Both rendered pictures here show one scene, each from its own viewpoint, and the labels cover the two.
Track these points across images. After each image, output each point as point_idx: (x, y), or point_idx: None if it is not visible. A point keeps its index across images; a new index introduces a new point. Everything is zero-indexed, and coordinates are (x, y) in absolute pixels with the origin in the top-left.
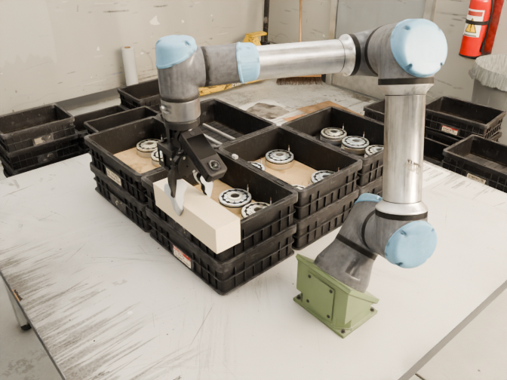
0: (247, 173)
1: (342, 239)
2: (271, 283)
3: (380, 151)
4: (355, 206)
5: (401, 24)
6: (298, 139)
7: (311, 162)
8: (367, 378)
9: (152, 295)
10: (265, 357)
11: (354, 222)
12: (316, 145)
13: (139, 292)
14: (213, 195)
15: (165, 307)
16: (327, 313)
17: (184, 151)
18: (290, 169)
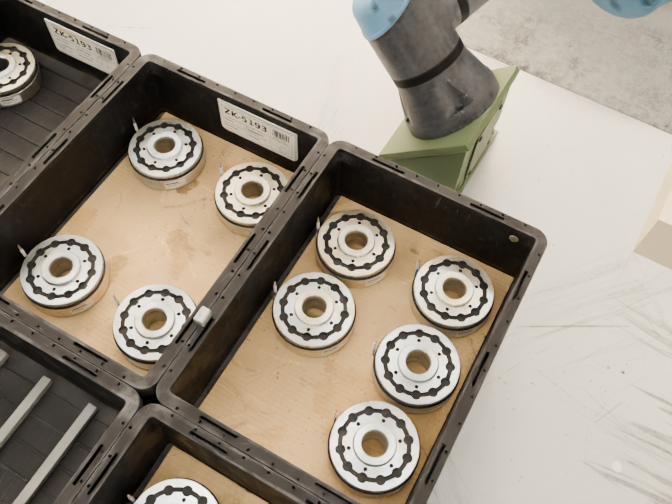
0: (253, 278)
1: (452, 57)
2: None
3: (90, 28)
4: (410, 14)
5: None
6: (19, 209)
7: (71, 199)
8: (546, 103)
9: (555, 449)
10: (582, 217)
11: (438, 24)
12: (64, 156)
13: (560, 478)
14: (287, 385)
15: (571, 405)
16: (487, 141)
17: None
18: (100, 247)
